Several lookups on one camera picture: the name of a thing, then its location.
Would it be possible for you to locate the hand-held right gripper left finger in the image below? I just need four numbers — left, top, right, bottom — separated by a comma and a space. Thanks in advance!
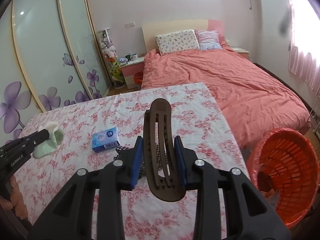
27, 136, 145, 240

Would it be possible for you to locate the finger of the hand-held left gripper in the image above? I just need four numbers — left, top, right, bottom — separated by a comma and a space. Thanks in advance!
29, 129, 51, 146

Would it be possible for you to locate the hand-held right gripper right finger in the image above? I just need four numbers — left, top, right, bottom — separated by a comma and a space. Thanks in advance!
174, 135, 292, 240

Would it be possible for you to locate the light green sock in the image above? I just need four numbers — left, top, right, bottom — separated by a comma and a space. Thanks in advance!
32, 122, 65, 159

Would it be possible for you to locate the brown slotted back stretcher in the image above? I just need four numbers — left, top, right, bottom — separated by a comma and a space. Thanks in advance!
143, 98, 187, 202

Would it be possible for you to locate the orange plastic basket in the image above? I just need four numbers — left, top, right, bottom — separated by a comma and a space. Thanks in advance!
246, 128, 314, 229

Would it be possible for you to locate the person's left hand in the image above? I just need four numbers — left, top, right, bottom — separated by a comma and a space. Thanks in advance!
0, 176, 29, 219

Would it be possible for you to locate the blue tissue packet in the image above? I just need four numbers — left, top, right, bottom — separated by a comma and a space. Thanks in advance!
91, 127, 120, 153

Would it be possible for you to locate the floral tablecloth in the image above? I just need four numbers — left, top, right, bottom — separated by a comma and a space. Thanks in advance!
19, 82, 251, 240

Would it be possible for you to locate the wardrobe with purple flowers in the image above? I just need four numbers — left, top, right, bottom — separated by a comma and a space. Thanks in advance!
0, 0, 113, 143

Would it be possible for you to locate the pink duvet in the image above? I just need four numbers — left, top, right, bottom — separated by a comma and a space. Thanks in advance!
141, 44, 311, 151

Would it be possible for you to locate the pink white nightstand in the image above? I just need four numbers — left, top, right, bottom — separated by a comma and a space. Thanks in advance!
119, 57, 146, 89
229, 46, 251, 61

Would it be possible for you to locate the green plush toy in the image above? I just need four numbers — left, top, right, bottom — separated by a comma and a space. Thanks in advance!
111, 61, 123, 77

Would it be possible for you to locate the orange wrapper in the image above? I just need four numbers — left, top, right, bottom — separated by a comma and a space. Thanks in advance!
264, 189, 281, 201

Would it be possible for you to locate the plush toy display case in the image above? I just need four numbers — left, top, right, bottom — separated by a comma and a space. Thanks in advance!
96, 28, 124, 89

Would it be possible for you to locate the floral pillow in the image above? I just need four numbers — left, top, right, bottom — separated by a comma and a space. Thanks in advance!
155, 29, 201, 55

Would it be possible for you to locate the striped pink pillow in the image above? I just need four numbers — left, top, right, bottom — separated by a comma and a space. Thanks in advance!
195, 29, 223, 51

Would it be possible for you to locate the beige pink headboard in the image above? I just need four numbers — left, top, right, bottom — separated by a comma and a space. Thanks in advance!
142, 19, 225, 55

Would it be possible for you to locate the pink curtain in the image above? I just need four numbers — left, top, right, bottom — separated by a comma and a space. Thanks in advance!
284, 0, 320, 83

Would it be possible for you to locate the white wire rack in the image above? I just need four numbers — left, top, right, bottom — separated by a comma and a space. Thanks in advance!
308, 102, 320, 141

